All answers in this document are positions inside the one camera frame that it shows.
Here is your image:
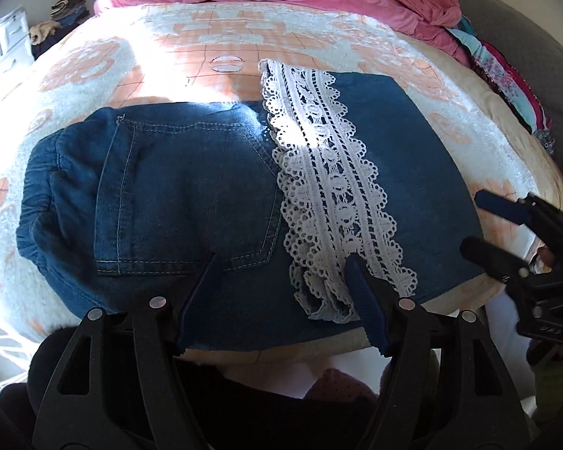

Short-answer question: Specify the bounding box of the blue denim pants lace trim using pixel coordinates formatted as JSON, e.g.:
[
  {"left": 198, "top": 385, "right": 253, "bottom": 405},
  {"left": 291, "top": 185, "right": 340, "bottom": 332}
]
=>
[{"left": 16, "top": 60, "right": 481, "bottom": 351}]

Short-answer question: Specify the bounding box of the right hand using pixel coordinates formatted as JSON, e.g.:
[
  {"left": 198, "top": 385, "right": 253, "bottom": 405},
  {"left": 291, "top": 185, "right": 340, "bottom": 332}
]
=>
[{"left": 532, "top": 198, "right": 563, "bottom": 273}]

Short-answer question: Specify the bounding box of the beige bed sheet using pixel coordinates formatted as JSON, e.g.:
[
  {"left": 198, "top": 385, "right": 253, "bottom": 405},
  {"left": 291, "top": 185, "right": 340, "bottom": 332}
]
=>
[{"left": 413, "top": 41, "right": 563, "bottom": 210}]

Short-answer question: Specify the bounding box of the floral teal pink pillow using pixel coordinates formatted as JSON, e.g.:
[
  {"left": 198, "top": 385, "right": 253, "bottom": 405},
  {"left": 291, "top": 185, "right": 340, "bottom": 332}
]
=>
[{"left": 446, "top": 15, "right": 555, "bottom": 156}]

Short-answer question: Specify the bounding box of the grey padded headboard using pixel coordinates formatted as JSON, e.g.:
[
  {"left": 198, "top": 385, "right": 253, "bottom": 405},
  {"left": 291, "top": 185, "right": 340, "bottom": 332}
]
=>
[{"left": 459, "top": 0, "right": 563, "bottom": 173}]

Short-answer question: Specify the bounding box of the white orange plush blanket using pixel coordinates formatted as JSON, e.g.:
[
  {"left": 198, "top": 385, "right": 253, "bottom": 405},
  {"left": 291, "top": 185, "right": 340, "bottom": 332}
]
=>
[{"left": 0, "top": 1, "right": 541, "bottom": 344}]

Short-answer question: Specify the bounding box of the white drawer cabinet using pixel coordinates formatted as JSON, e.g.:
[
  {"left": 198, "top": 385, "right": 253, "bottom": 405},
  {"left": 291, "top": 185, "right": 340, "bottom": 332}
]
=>
[{"left": 0, "top": 6, "right": 34, "bottom": 77}]

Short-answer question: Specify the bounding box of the pile of folded clothes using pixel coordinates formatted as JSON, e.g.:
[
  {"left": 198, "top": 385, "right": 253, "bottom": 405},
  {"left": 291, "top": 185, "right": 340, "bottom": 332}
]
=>
[{"left": 29, "top": 0, "right": 90, "bottom": 59}]

